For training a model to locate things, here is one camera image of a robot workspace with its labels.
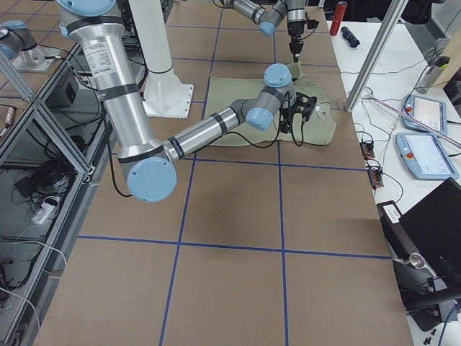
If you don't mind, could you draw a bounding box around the teach pendant tablet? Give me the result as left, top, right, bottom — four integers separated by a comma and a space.
395, 133, 460, 181
403, 95, 447, 135

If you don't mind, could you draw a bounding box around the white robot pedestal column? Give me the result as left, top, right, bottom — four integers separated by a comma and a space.
129, 0, 194, 119

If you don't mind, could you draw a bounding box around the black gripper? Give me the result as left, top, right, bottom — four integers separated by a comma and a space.
287, 20, 305, 63
279, 104, 297, 134

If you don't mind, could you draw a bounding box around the upper teach pendant tablet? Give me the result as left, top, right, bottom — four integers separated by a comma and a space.
403, 95, 447, 135

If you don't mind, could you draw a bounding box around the olive green long-sleeve shirt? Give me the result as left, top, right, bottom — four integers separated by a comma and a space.
205, 63, 336, 147

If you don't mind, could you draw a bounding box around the dark blue folded cloth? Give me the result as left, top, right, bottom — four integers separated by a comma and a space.
341, 26, 360, 48

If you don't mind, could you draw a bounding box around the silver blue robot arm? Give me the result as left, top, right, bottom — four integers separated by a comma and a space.
219, 0, 308, 63
58, 1, 297, 203

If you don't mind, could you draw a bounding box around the red cylindrical bottle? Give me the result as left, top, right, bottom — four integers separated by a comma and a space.
329, 1, 347, 36

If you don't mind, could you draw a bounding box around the orange black connector board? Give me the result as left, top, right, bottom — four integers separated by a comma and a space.
359, 141, 384, 190

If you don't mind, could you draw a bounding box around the aluminium frame post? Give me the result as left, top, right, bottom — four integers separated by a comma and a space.
345, 0, 408, 112

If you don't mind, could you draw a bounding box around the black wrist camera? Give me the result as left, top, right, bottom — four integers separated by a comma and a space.
306, 19, 319, 30
295, 92, 318, 122

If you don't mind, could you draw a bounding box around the black monitor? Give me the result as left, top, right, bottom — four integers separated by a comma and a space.
400, 178, 460, 285

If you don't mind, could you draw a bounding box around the lower teach pendant tablet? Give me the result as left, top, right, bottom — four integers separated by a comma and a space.
395, 133, 460, 181

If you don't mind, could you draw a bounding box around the spare grey robot arm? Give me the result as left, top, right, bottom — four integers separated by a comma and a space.
1, 19, 61, 72

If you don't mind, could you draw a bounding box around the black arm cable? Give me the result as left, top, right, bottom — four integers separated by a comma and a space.
107, 89, 307, 198

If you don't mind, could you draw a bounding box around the black box with label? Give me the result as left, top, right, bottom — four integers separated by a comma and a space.
377, 200, 419, 260

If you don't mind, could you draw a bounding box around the brown paper table cover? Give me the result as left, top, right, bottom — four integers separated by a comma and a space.
35, 22, 412, 345

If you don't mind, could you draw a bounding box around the white power strip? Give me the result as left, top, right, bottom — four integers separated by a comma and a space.
30, 205, 55, 224

